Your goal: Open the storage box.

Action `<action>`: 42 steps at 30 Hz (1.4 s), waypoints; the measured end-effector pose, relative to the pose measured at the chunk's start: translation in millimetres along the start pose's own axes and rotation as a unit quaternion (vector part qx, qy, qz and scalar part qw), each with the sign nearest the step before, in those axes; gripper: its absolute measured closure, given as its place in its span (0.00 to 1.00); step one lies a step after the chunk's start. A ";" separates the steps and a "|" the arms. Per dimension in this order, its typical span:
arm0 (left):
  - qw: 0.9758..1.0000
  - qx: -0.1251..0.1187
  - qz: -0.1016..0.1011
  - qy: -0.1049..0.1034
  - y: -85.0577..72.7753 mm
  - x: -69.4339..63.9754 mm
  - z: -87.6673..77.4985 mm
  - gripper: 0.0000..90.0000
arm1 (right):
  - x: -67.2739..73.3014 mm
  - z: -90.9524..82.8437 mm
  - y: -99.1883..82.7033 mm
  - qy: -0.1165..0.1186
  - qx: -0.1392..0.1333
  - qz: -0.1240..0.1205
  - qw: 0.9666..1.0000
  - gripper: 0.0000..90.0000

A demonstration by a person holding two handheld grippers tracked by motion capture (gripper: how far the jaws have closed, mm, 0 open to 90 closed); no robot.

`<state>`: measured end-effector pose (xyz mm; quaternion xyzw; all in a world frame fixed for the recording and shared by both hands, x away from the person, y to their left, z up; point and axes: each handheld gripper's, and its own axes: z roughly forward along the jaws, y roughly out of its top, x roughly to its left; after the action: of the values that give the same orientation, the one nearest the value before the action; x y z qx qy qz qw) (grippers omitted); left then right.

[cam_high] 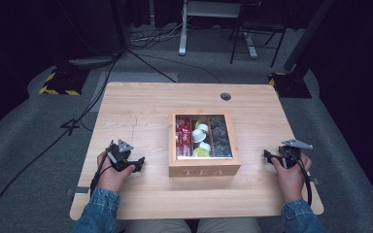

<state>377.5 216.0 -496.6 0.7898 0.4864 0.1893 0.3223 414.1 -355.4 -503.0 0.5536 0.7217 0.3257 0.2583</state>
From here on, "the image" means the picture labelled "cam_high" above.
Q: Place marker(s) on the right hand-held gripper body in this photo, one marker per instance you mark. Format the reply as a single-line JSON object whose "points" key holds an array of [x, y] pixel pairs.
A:
{"points": [[289, 155]]}

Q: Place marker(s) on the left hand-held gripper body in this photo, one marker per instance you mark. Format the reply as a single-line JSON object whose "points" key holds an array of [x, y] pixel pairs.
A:
{"points": [[120, 154]]}

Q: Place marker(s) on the person's left hand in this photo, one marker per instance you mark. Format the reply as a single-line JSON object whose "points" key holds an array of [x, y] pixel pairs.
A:
{"points": [[111, 178]]}

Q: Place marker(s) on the person's right hand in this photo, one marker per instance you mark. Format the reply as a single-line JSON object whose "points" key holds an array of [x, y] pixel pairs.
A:
{"points": [[291, 183]]}

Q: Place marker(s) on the bundle of red tea packets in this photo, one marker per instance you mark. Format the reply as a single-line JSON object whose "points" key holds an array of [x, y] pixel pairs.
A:
{"points": [[183, 137]]}

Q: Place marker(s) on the pile of dark capsules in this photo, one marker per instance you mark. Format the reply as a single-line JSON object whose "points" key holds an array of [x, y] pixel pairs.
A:
{"points": [[220, 137]]}

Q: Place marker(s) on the yellow-green capsule cup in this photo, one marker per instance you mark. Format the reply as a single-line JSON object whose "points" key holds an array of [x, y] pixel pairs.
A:
{"points": [[201, 152], [198, 123]]}

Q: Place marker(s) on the large white capsule cup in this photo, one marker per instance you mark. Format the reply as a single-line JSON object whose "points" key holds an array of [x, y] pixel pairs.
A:
{"points": [[198, 136]]}

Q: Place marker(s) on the wooden tea box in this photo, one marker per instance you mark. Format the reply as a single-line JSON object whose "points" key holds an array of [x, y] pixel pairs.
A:
{"points": [[204, 170]]}

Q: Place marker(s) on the small white capsule cup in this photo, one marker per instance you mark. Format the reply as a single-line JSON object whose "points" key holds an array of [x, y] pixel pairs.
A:
{"points": [[203, 127], [205, 146]]}

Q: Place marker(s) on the black stand base striped edge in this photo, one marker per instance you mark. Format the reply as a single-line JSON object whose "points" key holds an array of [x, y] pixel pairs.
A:
{"points": [[291, 85], [64, 81]]}

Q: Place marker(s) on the person's legs in beige trousers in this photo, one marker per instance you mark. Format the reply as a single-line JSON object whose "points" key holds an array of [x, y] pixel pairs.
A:
{"points": [[191, 226]]}

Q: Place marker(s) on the black metal chair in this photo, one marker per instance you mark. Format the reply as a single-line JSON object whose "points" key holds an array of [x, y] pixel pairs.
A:
{"points": [[259, 29]]}

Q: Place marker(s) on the grey metal table bracket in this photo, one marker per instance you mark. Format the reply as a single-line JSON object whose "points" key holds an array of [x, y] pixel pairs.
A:
{"points": [[315, 181], [77, 190]]}

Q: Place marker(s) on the black slanted post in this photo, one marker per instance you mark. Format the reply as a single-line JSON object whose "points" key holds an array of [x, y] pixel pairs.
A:
{"points": [[307, 35]]}

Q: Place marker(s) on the white desk frame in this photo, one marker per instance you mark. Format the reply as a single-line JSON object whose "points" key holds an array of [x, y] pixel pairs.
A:
{"points": [[183, 32]]}

